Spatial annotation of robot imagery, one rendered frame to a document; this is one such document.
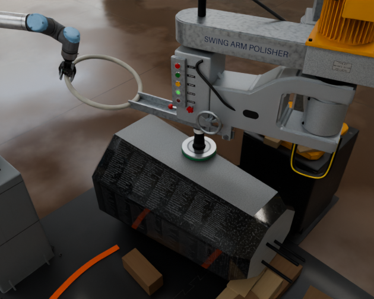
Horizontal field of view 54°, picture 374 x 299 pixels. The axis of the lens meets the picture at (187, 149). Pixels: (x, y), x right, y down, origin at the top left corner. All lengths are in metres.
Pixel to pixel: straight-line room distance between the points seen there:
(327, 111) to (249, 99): 0.37
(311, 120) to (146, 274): 1.47
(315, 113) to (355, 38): 0.40
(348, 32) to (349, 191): 2.09
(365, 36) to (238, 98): 0.63
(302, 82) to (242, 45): 0.31
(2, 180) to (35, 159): 1.48
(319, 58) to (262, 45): 0.25
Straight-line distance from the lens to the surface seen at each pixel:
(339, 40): 1.63
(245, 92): 1.85
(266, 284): 2.50
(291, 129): 1.89
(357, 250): 3.10
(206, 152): 2.25
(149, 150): 2.36
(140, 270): 2.61
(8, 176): 2.38
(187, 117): 2.05
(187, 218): 2.14
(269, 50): 1.70
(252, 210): 2.02
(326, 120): 1.82
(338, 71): 1.66
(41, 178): 3.60
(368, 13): 1.52
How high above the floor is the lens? 2.34
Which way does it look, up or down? 40 degrees down
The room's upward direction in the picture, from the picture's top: straight up
